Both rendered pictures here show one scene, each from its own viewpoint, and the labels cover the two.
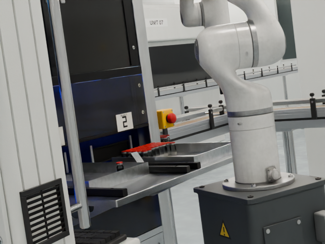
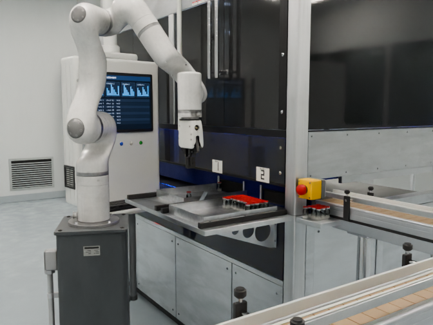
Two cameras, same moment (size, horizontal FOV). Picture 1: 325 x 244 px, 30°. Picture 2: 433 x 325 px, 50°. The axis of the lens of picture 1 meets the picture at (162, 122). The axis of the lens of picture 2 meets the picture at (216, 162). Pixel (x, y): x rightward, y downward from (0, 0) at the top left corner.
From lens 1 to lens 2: 3.09 m
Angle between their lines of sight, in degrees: 107
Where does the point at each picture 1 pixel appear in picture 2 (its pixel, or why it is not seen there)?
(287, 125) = not seen: outside the picture
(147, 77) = (290, 142)
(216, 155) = (184, 216)
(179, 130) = (372, 216)
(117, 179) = (167, 197)
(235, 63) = not seen: hidden behind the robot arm
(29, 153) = (67, 153)
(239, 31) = not seen: hidden behind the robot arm
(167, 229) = (287, 289)
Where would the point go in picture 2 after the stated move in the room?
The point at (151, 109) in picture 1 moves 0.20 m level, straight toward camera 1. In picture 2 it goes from (289, 173) to (239, 171)
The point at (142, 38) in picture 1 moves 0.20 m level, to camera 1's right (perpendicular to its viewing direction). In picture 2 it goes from (291, 104) to (282, 104)
